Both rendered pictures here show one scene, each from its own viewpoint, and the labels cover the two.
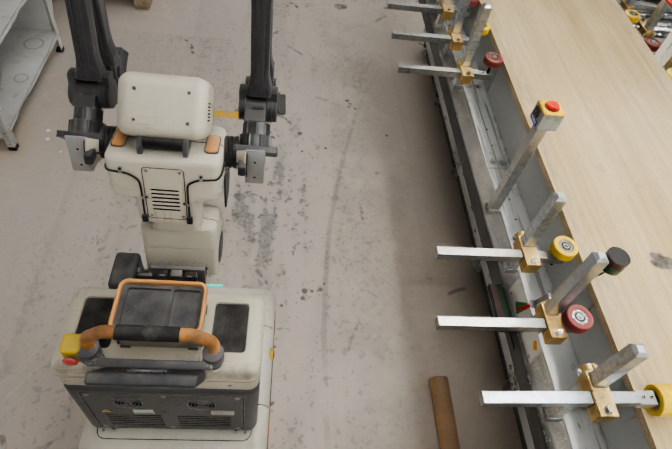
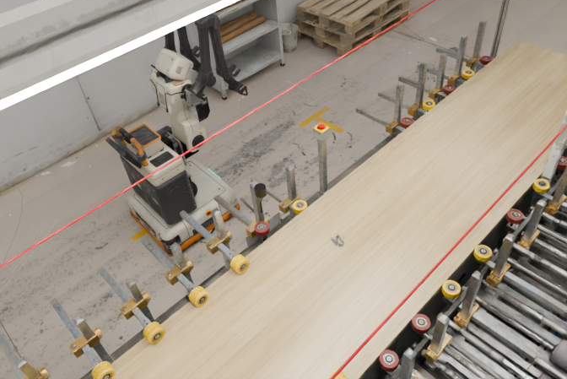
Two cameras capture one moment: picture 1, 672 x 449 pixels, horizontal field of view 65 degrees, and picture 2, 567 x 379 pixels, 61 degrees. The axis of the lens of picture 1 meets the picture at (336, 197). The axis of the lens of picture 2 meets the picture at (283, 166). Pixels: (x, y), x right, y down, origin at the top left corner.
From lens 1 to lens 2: 244 cm
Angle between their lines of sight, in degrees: 42
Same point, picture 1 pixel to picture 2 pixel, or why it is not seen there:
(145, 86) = (164, 54)
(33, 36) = (271, 54)
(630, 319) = (282, 244)
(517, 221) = not seen: hidden behind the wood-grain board
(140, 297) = (143, 131)
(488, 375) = not seen: hidden behind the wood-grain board
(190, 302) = (152, 139)
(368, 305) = not seen: hidden behind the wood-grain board
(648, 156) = (422, 205)
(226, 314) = (165, 155)
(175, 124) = (165, 69)
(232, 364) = (148, 168)
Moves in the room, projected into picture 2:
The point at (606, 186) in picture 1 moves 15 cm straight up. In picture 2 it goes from (366, 200) to (368, 181)
